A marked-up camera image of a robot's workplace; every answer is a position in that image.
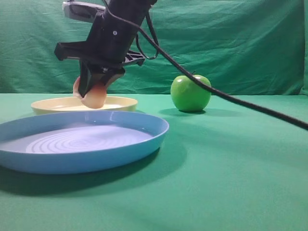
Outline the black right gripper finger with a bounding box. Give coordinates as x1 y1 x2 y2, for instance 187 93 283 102
102 68 125 89

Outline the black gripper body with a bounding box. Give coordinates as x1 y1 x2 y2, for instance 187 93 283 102
54 0 156 69

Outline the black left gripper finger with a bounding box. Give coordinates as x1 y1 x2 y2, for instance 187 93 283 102
78 61 105 98

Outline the round yellow red bread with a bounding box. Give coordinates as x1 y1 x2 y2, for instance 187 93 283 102
73 77 107 109

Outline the yellow plastic plate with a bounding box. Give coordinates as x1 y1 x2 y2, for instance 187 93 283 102
31 96 138 115

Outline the blue plastic plate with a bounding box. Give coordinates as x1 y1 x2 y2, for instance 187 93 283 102
0 111 169 174

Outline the green apple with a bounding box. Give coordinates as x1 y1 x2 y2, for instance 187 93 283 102
170 75 211 112

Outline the green tablecloth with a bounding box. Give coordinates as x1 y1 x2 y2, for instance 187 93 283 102
0 94 308 231

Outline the green backdrop cloth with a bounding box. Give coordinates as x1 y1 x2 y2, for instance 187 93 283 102
0 0 308 95

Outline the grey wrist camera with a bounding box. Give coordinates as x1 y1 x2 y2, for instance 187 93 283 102
62 0 105 23

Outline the black cable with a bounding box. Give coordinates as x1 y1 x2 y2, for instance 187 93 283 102
103 0 308 132

